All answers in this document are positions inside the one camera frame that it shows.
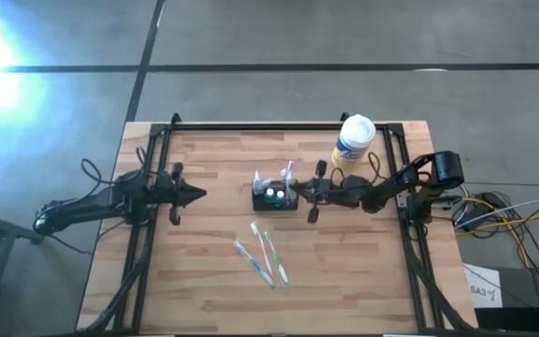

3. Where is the Lysol wipes canister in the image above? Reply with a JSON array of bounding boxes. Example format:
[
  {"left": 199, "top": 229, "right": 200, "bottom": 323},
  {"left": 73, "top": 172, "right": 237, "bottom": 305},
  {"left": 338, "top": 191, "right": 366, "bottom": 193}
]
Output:
[{"left": 329, "top": 113, "right": 377, "bottom": 172}]

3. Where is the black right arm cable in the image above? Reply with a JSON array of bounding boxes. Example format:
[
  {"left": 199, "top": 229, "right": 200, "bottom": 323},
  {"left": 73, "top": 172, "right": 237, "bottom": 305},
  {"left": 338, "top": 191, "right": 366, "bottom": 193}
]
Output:
[{"left": 367, "top": 152, "right": 383, "bottom": 182}]

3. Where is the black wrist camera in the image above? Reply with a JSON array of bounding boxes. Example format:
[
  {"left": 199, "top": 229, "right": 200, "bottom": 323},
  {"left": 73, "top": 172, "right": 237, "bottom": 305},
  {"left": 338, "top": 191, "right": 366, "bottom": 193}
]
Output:
[
  {"left": 328, "top": 176, "right": 360, "bottom": 207},
  {"left": 150, "top": 180, "right": 173, "bottom": 206}
]

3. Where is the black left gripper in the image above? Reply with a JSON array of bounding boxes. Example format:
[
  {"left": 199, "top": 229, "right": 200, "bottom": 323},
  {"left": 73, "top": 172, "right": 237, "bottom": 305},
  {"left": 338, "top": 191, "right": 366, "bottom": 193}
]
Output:
[{"left": 164, "top": 162, "right": 208, "bottom": 227}]

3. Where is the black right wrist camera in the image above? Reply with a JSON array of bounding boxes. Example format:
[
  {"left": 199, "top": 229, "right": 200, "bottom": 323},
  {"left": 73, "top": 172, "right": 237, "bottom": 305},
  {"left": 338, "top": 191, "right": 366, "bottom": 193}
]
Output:
[{"left": 328, "top": 176, "right": 360, "bottom": 207}]

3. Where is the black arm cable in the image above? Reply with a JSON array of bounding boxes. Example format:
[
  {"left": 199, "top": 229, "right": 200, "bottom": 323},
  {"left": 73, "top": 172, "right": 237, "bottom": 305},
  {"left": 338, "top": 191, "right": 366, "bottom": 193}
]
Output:
[
  {"left": 367, "top": 152, "right": 383, "bottom": 182},
  {"left": 80, "top": 144, "right": 152, "bottom": 188}
]

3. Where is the white SA3 printed sheet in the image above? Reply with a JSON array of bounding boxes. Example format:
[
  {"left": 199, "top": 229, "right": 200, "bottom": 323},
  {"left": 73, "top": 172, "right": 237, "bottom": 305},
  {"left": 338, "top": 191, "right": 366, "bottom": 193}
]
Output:
[{"left": 462, "top": 261, "right": 504, "bottom": 309}]

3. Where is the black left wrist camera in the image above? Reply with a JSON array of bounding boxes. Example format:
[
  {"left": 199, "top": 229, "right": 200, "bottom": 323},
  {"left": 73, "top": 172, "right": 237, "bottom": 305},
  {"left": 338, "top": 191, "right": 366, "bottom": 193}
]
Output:
[{"left": 150, "top": 180, "right": 173, "bottom": 206}]

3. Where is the black equipment box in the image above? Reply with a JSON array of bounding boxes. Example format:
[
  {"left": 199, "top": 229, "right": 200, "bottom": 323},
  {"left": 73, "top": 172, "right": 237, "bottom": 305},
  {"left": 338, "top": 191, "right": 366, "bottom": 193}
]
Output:
[{"left": 473, "top": 266, "right": 539, "bottom": 337}]

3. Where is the purple toothbrush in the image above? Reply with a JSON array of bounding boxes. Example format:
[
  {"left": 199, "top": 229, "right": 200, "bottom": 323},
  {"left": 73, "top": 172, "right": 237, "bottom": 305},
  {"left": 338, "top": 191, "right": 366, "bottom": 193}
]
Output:
[{"left": 284, "top": 159, "right": 298, "bottom": 191}]

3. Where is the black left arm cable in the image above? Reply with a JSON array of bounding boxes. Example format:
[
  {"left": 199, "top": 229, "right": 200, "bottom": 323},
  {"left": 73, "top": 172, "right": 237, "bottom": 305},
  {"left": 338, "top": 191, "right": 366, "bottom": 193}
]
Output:
[{"left": 80, "top": 144, "right": 152, "bottom": 188}]

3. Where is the white cable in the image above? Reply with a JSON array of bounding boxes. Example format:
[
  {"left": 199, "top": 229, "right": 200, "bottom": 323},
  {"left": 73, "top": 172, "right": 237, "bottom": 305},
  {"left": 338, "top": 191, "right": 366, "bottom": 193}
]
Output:
[{"left": 454, "top": 198, "right": 539, "bottom": 230}]

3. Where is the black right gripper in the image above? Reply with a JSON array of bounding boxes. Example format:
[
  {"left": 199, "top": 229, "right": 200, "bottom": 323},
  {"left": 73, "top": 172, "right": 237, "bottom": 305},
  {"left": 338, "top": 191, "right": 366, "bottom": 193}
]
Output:
[{"left": 291, "top": 160, "right": 359, "bottom": 224}]

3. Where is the black wire caddy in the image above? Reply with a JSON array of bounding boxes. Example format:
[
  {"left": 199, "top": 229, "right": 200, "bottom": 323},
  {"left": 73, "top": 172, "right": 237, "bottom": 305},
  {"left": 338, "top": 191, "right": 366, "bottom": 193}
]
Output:
[{"left": 251, "top": 180, "right": 299, "bottom": 212}]

